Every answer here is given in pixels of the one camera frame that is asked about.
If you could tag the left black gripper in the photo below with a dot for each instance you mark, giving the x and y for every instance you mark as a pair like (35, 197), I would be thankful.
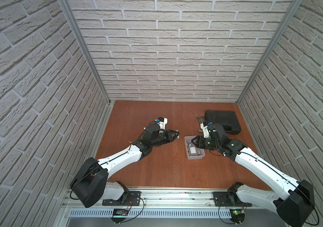
(166, 136)

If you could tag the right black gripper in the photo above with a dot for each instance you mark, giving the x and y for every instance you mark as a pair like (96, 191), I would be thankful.
(198, 143)

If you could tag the translucent plastic storage box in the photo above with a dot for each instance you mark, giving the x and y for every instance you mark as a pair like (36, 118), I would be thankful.
(200, 153)

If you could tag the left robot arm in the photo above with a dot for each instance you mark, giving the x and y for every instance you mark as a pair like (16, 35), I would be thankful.
(91, 181)

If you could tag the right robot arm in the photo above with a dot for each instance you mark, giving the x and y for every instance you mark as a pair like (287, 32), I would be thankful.
(291, 199)

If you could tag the white label in box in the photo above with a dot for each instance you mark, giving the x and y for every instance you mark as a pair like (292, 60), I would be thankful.
(192, 150)

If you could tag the black plastic tool case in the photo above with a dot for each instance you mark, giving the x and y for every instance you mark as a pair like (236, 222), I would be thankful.
(228, 119)

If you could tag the right controller board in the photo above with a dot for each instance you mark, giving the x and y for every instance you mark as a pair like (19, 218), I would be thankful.
(237, 216)

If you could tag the controller board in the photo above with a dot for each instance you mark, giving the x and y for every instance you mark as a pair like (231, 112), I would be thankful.
(237, 216)
(119, 215)

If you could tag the left controller board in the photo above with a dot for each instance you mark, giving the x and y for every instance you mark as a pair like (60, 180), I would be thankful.
(119, 215)

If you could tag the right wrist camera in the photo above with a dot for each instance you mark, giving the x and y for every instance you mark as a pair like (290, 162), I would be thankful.
(204, 127)

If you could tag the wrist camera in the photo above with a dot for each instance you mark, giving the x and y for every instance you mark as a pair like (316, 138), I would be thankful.
(161, 121)
(204, 127)

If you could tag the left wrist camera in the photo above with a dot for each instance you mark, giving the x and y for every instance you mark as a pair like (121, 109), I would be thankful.
(161, 121)

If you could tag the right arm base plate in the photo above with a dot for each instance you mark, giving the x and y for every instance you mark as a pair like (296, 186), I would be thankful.
(226, 199)

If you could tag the aluminium rail frame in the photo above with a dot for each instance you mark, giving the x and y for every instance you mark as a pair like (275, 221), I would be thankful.
(156, 202)

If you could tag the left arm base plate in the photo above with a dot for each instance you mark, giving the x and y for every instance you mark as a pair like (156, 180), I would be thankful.
(127, 199)

